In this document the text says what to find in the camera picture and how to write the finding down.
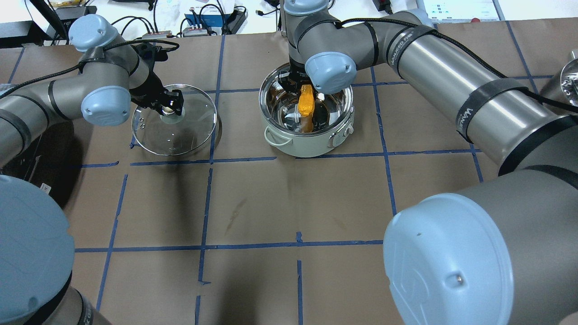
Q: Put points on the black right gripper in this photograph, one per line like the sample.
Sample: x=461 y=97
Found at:
x=294 y=77

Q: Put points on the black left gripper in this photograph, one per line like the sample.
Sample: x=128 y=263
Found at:
x=149 y=85

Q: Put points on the yellow corn cob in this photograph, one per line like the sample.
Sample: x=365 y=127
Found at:
x=306 y=107

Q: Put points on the glass pot lid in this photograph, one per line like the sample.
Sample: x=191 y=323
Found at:
x=174 y=135

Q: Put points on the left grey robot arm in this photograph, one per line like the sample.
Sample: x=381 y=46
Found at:
x=37 y=250

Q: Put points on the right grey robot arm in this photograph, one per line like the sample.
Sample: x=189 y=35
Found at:
x=502 y=252

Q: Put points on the white electric cooking pot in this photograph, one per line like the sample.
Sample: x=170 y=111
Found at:
x=333 y=119

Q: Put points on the steel pot at right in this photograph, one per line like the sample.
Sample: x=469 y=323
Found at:
x=563 y=87

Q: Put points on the blue box in background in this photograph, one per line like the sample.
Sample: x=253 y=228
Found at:
x=206 y=19

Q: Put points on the black power adapter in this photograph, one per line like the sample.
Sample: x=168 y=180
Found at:
x=383 y=6

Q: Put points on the black appliance at left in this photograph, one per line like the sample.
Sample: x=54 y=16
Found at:
x=38 y=158

